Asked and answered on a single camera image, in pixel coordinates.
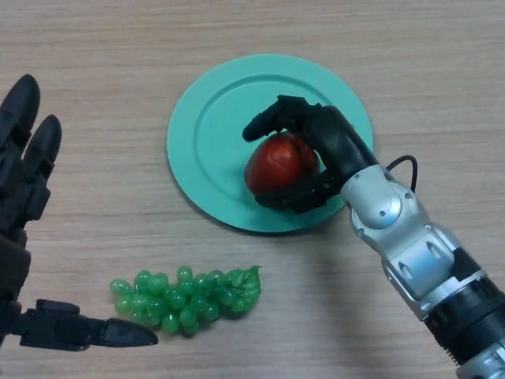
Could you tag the green grape bunch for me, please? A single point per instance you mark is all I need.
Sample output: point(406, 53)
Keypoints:
point(189, 296)

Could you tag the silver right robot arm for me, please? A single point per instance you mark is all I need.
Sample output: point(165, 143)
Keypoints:
point(418, 256)

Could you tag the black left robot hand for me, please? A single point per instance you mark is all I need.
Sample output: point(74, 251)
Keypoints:
point(19, 189)

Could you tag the red apple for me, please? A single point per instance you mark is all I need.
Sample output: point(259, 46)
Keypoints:
point(282, 163)

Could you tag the green round plate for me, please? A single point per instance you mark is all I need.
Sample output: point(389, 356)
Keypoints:
point(213, 158)

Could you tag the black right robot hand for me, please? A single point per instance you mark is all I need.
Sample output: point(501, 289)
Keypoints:
point(335, 146)

